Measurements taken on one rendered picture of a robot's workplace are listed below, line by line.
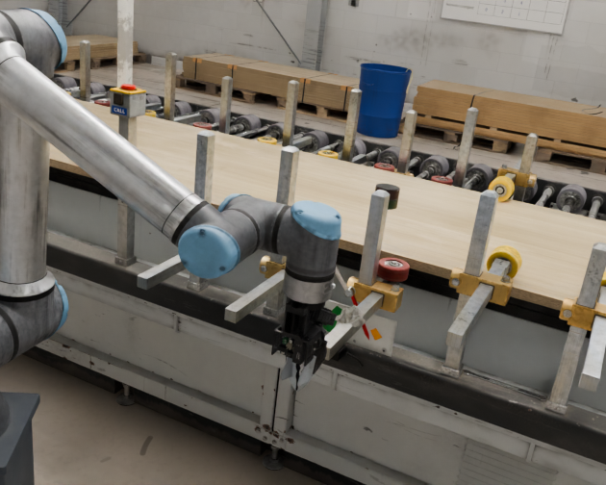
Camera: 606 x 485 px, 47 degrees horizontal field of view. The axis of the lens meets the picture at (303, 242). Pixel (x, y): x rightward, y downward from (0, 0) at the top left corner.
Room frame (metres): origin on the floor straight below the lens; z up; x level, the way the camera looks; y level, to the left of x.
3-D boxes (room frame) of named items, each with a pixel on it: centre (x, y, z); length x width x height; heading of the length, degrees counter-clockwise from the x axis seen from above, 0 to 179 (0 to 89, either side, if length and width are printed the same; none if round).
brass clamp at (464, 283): (1.48, -0.42, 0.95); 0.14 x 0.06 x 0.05; 66
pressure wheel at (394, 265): (1.64, -0.24, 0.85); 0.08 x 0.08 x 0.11
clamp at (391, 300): (1.58, -0.19, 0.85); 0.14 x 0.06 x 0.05; 66
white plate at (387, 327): (1.58, -0.13, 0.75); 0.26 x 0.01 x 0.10; 66
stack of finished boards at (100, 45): (9.44, 3.52, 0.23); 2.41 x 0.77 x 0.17; 158
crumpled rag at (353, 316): (1.40, -0.13, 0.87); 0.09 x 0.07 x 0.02; 156
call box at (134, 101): (1.90, 0.52, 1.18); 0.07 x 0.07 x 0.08; 66
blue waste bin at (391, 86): (7.48, -0.67, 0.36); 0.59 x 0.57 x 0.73; 157
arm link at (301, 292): (1.15, -0.02, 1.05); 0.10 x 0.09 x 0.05; 67
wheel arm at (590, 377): (1.32, -0.64, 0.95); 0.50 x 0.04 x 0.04; 156
